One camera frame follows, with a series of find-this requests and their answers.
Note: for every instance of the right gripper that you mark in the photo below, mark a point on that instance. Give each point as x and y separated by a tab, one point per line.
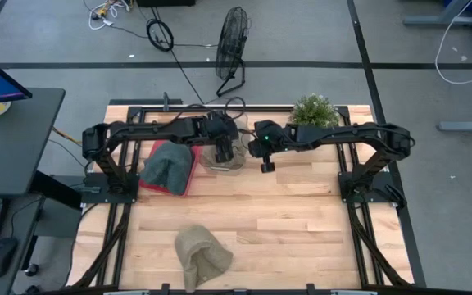
262	149

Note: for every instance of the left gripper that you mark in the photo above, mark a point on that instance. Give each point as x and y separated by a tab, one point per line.
224	146

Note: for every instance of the grey-green cloth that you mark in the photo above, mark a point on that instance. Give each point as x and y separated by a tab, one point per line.
166	168

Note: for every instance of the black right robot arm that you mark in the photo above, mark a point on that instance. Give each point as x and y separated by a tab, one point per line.
342	133

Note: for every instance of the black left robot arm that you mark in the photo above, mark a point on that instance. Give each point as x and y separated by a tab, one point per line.
158	131

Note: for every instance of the clear plastic bin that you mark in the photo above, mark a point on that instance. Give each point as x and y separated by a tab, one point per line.
242	155

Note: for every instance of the red tray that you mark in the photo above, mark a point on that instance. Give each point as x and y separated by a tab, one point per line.
156	143

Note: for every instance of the potted plant black pot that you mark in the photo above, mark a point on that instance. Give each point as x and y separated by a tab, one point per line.
314	110

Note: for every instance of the black floor fan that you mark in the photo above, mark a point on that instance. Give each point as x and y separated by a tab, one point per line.
231	41

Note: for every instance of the black box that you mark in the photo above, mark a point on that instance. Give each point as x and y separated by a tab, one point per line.
166	3

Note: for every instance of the grey table foot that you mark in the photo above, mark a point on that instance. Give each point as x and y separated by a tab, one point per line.
465	126

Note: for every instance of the black desk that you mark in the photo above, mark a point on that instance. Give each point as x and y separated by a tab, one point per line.
14	143

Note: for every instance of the black computer mouse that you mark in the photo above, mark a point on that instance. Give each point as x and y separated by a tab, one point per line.
1	258

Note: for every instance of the black aluminium rig frame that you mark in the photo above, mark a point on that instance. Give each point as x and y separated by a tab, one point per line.
269	108

